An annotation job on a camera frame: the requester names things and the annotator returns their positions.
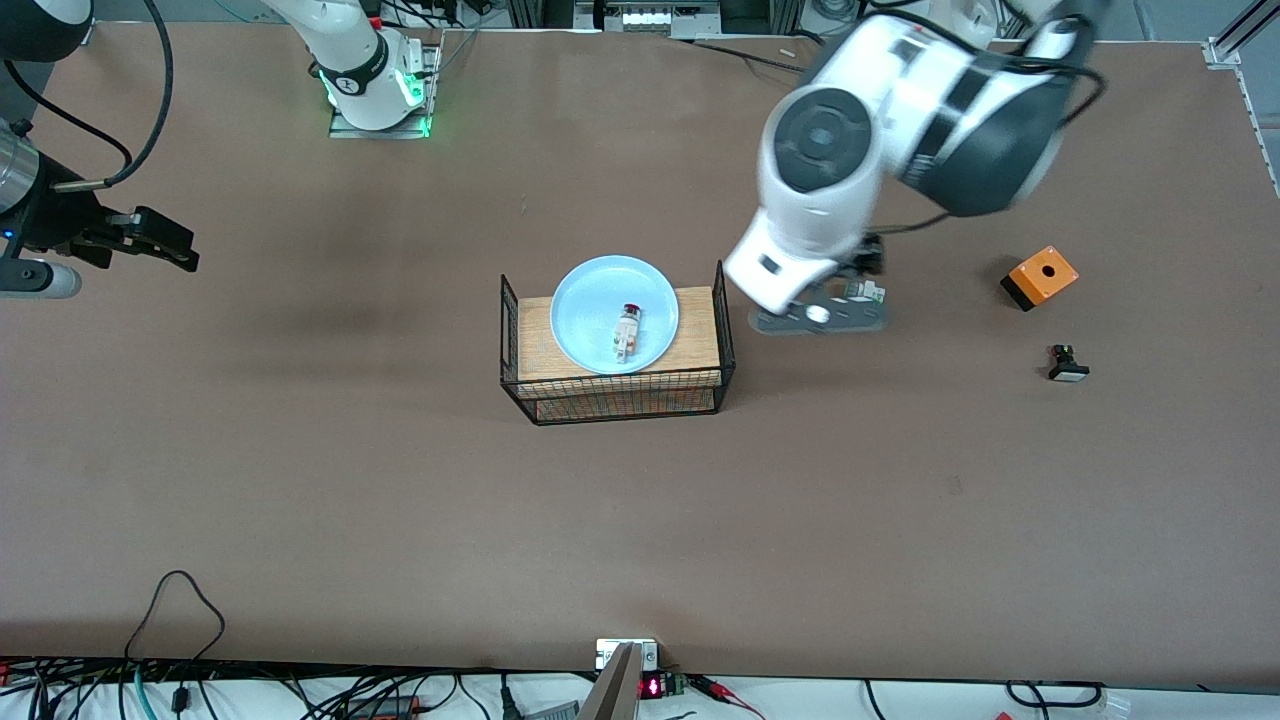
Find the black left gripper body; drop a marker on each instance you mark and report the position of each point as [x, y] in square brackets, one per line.
[868, 258]

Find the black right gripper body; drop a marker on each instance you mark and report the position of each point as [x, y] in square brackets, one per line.
[52, 222]

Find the red push button switch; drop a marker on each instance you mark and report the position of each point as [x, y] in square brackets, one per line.
[627, 335]

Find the light blue round plate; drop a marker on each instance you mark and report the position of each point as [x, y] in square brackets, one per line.
[590, 320]

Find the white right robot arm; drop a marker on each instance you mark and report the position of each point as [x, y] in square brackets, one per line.
[360, 60]

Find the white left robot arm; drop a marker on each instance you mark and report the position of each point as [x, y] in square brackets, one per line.
[900, 100]

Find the black rectangular white-lens button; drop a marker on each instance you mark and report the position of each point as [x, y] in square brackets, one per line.
[1067, 370]

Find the wooden shelf board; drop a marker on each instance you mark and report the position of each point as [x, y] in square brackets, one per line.
[700, 335]

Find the white power strip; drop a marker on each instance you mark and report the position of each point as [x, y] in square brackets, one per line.
[650, 18]

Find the red black probe leads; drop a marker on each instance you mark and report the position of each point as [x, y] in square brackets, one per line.
[725, 692]

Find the small red display board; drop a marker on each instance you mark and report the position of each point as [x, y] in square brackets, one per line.
[655, 686]

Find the green push button switch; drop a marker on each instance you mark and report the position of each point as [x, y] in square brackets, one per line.
[872, 293]

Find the orange button enclosure box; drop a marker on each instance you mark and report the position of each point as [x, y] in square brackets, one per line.
[1045, 272]

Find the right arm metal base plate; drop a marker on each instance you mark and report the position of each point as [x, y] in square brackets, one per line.
[425, 75]

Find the aluminium frame profile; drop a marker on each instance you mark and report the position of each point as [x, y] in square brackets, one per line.
[1228, 48]

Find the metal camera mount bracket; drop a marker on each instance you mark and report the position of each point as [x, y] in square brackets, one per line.
[612, 690]

